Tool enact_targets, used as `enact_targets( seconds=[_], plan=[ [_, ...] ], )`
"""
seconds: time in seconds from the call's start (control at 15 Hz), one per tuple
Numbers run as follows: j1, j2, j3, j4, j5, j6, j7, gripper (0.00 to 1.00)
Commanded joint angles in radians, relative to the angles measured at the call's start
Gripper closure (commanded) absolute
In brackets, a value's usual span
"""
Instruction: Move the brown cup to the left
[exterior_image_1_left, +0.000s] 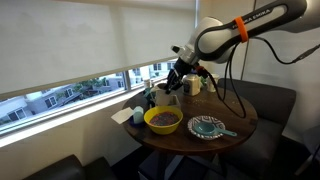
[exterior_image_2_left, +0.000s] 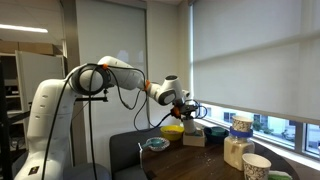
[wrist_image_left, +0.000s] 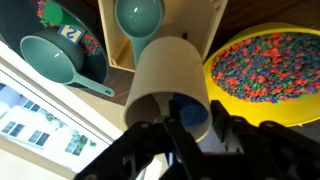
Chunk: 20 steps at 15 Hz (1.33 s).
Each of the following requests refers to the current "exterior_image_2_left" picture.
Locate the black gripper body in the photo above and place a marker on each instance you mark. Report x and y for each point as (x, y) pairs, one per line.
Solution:
(188, 111)

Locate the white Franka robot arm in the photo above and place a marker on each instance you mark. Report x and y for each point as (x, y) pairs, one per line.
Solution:
(50, 110)

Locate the patterned paper cup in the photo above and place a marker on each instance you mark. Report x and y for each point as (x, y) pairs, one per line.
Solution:
(256, 168)
(242, 123)

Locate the yellow bowl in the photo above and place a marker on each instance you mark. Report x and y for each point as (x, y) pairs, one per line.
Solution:
(172, 132)

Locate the dark blue bowl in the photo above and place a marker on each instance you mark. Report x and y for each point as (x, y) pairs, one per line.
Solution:
(215, 138)

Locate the teal measuring scoop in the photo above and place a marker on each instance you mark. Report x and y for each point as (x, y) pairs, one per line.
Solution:
(154, 143)

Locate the plastic jar with blue lid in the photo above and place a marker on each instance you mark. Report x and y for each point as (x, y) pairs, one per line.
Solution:
(238, 150)

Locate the dark grey chair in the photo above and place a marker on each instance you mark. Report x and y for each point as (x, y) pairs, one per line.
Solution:
(125, 150)

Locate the large grey roller blind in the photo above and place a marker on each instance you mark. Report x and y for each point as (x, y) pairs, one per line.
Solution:
(253, 56)

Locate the green white packet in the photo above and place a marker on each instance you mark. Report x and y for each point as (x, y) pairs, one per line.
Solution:
(279, 175)

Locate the narrow grey roller blind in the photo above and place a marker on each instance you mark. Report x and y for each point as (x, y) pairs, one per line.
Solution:
(110, 33)

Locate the white shelf cabinet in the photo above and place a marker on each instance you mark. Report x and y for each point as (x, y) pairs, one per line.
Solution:
(40, 68)

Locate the brown cardboard box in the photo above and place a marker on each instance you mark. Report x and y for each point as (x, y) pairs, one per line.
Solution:
(30, 47)

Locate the black vertical stand pole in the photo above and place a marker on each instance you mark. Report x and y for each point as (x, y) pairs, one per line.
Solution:
(4, 133)

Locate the ceiling strip light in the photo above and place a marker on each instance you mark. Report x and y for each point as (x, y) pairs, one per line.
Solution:
(23, 28)

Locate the black camera mount rod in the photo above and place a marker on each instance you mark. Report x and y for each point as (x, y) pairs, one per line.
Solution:
(91, 98)

